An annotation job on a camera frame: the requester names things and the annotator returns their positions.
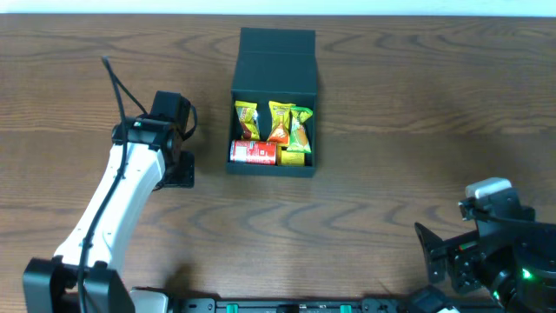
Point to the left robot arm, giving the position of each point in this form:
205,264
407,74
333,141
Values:
84,275

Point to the yellow orange snack packet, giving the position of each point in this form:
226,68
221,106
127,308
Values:
280,114

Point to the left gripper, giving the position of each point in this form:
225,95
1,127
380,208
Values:
186,179

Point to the red soda can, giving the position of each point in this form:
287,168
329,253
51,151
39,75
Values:
254,152

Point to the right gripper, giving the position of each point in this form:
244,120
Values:
466,257

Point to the green orange snack packet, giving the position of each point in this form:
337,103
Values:
298,141

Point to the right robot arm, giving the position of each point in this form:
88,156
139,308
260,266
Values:
544,302

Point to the black gift box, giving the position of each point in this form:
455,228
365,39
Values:
277,65

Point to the black mounting rail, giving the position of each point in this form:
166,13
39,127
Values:
367,305

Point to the small yellow candy packet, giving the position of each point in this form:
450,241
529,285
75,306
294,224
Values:
289,158

